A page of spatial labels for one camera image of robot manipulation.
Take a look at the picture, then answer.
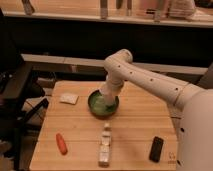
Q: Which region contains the black smartphone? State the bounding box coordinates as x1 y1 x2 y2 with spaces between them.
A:
149 136 164 163

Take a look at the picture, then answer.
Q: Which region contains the green ceramic bowl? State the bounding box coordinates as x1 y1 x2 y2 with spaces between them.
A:
88 90 119 118

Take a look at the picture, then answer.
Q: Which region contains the clear plastic water bottle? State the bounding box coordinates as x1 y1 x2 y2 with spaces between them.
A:
98 123 112 167

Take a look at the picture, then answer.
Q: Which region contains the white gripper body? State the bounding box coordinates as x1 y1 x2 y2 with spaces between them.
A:
99 88 115 99

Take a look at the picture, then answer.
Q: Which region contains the white ceramic cup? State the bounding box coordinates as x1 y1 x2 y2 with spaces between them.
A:
104 97 116 112

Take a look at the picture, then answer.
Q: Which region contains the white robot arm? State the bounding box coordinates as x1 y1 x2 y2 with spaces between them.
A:
100 49 213 171

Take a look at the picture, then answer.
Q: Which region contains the orange carrot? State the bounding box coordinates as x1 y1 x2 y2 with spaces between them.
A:
56 133 68 155

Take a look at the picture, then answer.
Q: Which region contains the black chair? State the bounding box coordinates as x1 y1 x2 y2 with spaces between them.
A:
0 8 49 171

